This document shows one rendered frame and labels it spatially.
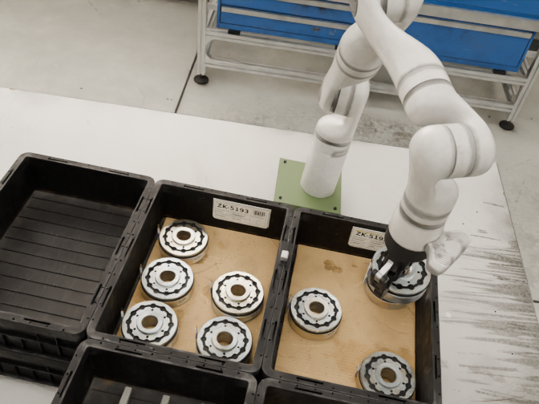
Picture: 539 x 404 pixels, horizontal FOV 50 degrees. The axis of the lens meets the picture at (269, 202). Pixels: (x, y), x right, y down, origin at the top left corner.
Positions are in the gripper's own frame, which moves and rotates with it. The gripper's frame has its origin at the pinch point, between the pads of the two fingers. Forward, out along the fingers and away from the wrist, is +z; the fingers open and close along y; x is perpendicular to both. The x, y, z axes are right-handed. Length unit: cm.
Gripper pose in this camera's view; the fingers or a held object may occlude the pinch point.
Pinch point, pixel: (389, 280)
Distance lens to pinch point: 101.2
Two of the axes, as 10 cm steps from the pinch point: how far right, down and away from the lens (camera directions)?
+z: -1.0, 6.4, 7.7
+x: 7.1, 5.8, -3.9
